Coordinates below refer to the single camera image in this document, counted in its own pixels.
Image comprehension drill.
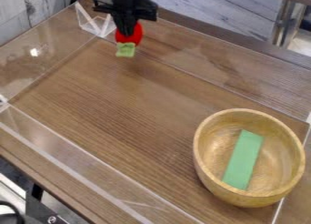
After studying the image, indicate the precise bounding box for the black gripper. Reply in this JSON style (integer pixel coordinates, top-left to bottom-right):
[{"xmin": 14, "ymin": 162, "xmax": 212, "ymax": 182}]
[{"xmin": 93, "ymin": 0, "xmax": 157, "ymax": 36}]

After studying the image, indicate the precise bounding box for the red plush strawberry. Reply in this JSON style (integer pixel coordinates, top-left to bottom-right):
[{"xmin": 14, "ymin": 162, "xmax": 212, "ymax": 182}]
[{"xmin": 114, "ymin": 23, "xmax": 142, "ymax": 57}]

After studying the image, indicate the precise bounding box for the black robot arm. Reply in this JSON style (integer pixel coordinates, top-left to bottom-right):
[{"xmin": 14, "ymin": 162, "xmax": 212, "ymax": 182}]
[{"xmin": 92, "ymin": 0, "xmax": 157, "ymax": 36}]

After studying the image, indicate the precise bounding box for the metal table leg background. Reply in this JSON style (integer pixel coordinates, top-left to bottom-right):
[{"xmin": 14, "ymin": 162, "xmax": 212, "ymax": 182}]
[{"xmin": 272, "ymin": 0, "xmax": 305, "ymax": 48}]

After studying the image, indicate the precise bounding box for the wooden bowl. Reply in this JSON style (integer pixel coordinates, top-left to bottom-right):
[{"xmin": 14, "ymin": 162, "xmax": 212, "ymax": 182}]
[{"xmin": 193, "ymin": 108, "xmax": 305, "ymax": 208}]

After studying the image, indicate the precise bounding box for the green rectangular block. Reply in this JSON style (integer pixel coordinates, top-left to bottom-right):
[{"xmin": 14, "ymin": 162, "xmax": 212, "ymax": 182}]
[{"xmin": 222, "ymin": 130, "xmax": 264, "ymax": 190}]

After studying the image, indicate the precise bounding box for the clear acrylic corner bracket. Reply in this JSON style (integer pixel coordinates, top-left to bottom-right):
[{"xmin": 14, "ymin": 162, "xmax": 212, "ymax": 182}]
[{"xmin": 74, "ymin": 3, "xmax": 116, "ymax": 38}]

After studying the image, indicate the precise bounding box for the clear acrylic front wall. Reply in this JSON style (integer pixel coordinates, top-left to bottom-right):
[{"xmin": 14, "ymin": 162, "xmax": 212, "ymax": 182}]
[{"xmin": 0, "ymin": 97, "xmax": 202, "ymax": 224}]

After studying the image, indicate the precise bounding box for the black clamp with cable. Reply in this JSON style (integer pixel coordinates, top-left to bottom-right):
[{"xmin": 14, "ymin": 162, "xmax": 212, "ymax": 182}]
[{"xmin": 0, "ymin": 181, "xmax": 69, "ymax": 224}]

